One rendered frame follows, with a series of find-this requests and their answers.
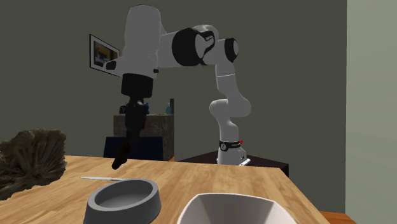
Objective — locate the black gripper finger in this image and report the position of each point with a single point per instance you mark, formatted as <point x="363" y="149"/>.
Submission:
<point x="125" y="152"/>

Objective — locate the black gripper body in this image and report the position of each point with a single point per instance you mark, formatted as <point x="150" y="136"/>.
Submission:
<point x="137" y="86"/>

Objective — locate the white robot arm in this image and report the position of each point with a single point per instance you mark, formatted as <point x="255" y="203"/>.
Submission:
<point x="141" y="40"/>

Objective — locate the dark blue furniture block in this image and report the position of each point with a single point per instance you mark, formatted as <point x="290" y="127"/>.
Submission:
<point x="149" y="149"/>

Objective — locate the thin white knife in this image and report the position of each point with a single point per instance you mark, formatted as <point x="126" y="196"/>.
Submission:
<point x="99" y="178"/>

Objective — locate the stone-fronted counter with items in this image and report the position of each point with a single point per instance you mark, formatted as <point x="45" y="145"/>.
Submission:
<point x="158" y="127"/>

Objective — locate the grey round bowl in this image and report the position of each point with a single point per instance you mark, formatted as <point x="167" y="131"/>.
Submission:
<point x="124" y="203"/>

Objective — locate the brown coral-shaped ornament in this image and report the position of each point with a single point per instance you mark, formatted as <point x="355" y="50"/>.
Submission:
<point x="31" y="158"/>

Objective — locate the wooden table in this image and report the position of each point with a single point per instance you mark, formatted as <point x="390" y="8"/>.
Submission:
<point x="217" y="181"/>

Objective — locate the white faceted bowl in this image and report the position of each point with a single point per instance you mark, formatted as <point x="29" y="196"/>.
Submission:
<point x="232" y="211"/>

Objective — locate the dark robot stand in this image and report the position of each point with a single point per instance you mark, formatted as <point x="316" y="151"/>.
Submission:
<point x="266" y="164"/>

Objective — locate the framed wall picture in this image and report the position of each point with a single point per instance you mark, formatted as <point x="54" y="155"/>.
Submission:
<point x="100" y="54"/>

